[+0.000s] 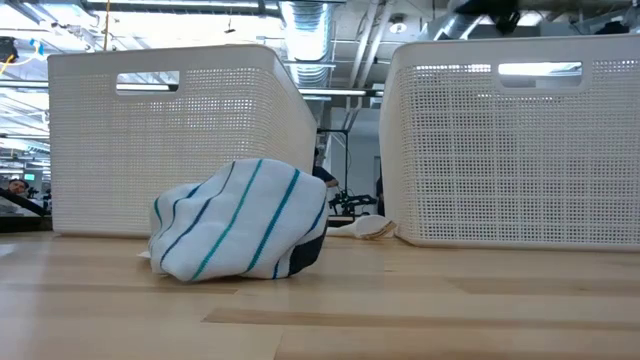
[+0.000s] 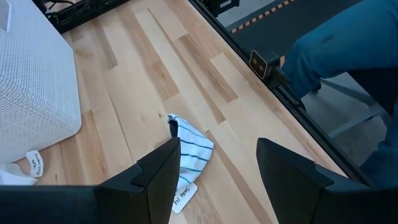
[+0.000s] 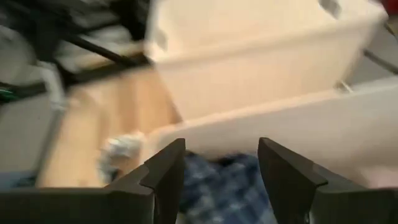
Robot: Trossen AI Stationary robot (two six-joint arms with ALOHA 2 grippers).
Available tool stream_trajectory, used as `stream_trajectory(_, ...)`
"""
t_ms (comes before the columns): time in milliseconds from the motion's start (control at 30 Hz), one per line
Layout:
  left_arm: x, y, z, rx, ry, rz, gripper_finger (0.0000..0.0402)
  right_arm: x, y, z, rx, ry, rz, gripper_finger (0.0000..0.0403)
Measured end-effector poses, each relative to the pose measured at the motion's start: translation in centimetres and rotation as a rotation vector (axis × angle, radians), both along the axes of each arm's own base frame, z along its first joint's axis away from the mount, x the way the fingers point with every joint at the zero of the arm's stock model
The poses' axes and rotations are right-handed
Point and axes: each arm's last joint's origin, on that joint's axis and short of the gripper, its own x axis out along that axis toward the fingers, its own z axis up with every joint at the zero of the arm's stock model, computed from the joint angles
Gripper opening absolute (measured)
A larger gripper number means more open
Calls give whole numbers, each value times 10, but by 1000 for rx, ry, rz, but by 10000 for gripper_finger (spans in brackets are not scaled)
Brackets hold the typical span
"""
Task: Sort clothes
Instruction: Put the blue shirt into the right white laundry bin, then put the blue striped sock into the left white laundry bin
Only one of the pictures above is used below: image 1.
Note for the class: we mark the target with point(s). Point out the person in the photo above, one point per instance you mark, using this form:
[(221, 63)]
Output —
[(17, 187), (322, 175)]

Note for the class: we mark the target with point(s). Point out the white perforated bin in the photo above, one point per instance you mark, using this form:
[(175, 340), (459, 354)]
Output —
[(175, 150), (510, 160)]

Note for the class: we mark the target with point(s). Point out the ceiling light tube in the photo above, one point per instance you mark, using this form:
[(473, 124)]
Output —
[(332, 92)]

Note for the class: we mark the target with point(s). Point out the silver ventilation duct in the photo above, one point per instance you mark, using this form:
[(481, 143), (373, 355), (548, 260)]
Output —
[(305, 40)]

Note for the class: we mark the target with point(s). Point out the plain white sock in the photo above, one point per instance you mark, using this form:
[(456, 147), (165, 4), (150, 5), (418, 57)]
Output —
[(365, 227)]

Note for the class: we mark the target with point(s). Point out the white teal-striped sock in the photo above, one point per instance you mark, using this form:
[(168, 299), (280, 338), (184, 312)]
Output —
[(235, 225)]

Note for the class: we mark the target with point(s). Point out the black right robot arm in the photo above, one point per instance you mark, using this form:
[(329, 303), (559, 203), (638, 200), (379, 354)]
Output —
[(487, 12)]

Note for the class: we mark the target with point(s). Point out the black monitor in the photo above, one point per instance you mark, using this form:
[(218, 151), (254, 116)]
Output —
[(20, 210)]

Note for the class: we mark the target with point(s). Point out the black tripod rig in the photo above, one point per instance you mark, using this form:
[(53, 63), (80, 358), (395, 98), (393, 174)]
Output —
[(350, 200)]

